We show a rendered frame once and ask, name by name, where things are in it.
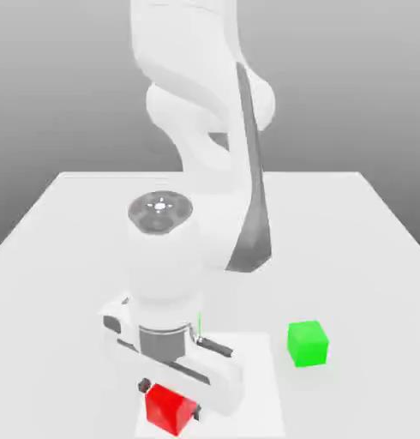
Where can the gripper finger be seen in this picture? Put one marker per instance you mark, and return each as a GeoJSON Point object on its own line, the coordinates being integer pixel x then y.
{"type": "Point", "coordinates": [197, 412]}
{"type": "Point", "coordinates": [144, 384]}

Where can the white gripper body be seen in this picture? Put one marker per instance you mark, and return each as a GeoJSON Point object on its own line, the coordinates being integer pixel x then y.
{"type": "Point", "coordinates": [217, 380]}

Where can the small red cube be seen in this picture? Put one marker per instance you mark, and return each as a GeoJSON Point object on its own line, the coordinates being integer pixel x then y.
{"type": "Point", "coordinates": [165, 408]}

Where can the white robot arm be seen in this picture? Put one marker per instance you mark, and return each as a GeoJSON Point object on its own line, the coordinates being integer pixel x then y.
{"type": "Point", "coordinates": [182, 103]}

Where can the small green cube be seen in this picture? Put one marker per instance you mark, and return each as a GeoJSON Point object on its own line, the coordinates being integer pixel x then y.
{"type": "Point", "coordinates": [307, 344]}

